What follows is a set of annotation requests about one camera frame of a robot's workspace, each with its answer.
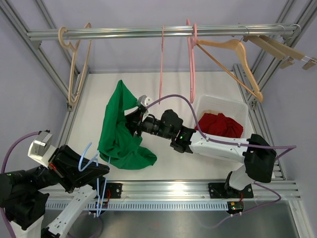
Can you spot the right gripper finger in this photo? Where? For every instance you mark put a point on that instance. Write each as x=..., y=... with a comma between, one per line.
x=131, y=127
x=136, y=114

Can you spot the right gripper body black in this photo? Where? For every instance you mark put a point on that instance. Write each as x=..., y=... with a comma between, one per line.
x=139, y=126

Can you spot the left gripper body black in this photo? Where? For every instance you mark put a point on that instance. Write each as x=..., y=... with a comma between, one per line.
x=62, y=170

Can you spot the blue wire hanger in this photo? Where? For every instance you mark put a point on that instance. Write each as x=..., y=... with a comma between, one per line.
x=100, y=198

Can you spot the green t shirt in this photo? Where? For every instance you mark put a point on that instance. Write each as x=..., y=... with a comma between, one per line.
x=116, y=145

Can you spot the pink plastic hanger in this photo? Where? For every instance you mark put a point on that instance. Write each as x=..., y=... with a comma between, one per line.
x=191, y=42

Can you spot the beige t shirt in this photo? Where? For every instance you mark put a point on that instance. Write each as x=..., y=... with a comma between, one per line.
x=210, y=112

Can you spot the red t shirt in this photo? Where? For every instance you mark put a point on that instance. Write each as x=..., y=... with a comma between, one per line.
x=220, y=125

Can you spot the pink wire hanger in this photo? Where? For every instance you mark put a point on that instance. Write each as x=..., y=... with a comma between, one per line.
x=161, y=64

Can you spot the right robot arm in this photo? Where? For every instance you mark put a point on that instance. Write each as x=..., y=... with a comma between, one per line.
x=256, y=158

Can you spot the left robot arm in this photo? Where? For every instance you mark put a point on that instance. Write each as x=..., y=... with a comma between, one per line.
x=24, y=204

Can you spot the beige plastic hanger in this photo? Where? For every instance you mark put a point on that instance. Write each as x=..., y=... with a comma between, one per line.
x=73, y=98

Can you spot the wooden hanger with bar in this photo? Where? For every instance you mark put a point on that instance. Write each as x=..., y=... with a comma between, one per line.
x=238, y=48

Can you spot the tan clip hanger near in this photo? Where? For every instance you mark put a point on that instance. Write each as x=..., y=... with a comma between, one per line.
x=255, y=40

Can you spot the tan clip hanger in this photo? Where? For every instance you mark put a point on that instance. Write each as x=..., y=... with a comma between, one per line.
x=255, y=40
x=286, y=54

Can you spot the tan clip hanger far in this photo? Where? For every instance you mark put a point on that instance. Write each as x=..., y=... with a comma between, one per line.
x=286, y=54

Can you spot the white plastic basket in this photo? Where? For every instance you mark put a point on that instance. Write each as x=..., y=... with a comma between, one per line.
x=230, y=108

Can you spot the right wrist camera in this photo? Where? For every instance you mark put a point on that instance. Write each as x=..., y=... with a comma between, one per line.
x=144, y=101

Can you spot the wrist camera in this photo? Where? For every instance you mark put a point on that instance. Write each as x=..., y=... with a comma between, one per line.
x=41, y=149
x=144, y=101

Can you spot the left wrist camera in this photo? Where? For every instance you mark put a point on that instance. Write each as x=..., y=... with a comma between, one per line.
x=41, y=149

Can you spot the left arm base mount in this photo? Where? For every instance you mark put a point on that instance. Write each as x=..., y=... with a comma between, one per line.
x=111, y=190

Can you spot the white slotted cable duct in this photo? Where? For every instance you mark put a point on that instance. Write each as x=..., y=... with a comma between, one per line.
x=165, y=206

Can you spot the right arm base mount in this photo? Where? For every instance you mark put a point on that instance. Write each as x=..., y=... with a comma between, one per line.
x=217, y=190

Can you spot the aluminium front rail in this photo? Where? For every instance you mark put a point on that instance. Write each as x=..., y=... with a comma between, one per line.
x=189, y=190

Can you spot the aluminium hanging rail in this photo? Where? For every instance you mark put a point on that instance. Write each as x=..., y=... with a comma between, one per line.
x=166, y=31

